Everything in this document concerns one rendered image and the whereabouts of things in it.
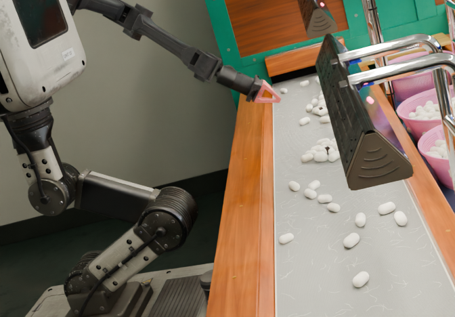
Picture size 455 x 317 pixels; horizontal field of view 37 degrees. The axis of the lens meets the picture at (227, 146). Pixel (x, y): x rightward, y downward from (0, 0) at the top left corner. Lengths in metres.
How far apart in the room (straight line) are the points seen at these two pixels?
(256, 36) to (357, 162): 1.78
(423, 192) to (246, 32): 1.32
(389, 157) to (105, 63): 2.86
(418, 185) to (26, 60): 0.88
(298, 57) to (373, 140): 1.71
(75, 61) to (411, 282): 0.97
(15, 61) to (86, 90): 2.15
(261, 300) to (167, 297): 0.73
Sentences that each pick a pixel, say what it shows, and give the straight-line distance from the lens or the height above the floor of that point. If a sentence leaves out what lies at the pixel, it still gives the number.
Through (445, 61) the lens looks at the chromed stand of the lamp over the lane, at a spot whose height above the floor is 1.11.
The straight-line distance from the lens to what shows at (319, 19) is 1.76.
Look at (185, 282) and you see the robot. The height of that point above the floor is 0.47.
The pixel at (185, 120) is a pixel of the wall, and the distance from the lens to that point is 3.61.
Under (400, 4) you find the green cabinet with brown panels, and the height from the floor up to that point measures 0.91.
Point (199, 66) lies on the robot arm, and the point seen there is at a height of 1.00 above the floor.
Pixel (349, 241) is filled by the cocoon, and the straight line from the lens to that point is 1.32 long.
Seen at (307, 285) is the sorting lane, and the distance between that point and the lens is 1.25.
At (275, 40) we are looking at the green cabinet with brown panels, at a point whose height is 0.90.
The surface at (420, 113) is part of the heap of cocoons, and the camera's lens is 1.93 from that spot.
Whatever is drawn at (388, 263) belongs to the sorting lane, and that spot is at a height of 0.74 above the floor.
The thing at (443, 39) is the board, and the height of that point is 0.78.
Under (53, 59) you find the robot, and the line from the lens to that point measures 1.62.
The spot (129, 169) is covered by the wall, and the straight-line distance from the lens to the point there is 3.75.
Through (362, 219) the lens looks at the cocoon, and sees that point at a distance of 1.39.
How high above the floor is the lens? 1.39
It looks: 18 degrees down
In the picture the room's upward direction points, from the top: 17 degrees counter-clockwise
